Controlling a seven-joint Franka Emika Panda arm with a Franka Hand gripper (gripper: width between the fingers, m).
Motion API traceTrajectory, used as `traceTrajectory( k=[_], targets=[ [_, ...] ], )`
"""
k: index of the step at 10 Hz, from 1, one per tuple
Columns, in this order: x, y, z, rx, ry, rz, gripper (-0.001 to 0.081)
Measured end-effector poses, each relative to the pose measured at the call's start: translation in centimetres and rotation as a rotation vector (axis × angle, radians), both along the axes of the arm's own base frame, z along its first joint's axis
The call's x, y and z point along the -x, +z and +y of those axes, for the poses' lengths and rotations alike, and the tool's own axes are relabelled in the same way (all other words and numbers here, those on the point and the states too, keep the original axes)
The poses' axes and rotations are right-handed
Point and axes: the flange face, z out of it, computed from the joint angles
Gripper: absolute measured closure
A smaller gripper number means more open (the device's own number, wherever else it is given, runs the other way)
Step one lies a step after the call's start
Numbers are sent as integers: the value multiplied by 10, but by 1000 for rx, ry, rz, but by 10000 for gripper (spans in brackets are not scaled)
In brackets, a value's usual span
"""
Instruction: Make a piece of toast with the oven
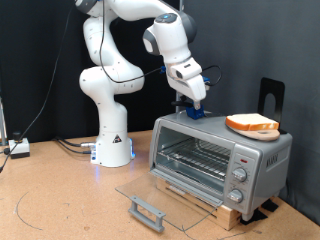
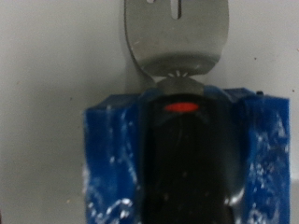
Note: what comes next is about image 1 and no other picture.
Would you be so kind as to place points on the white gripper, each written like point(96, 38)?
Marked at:
point(186, 83)

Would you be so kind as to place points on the white bread slice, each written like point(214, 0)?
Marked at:
point(250, 121)

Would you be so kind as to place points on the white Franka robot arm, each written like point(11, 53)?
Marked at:
point(110, 156)

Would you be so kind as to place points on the silver oven knob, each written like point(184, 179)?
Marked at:
point(240, 174)
point(235, 195)

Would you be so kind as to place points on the silver toaster oven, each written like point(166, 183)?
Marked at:
point(266, 166)

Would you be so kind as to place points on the vertical metal pole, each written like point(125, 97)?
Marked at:
point(179, 98)

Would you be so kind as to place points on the black metal bookend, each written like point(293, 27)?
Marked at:
point(266, 86)

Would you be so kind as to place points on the oval wooden board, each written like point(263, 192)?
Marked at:
point(263, 135)

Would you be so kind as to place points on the grey curtain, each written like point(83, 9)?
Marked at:
point(250, 40)

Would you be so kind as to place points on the wooden slatted base block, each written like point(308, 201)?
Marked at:
point(226, 216)

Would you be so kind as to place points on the black foam pad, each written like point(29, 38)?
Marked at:
point(255, 216)
point(270, 205)

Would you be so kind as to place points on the black curtain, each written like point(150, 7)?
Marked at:
point(33, 50)

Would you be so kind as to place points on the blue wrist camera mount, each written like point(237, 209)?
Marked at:
point(206, 82)

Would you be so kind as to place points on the metal frame leg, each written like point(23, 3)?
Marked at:
point(2, 123)

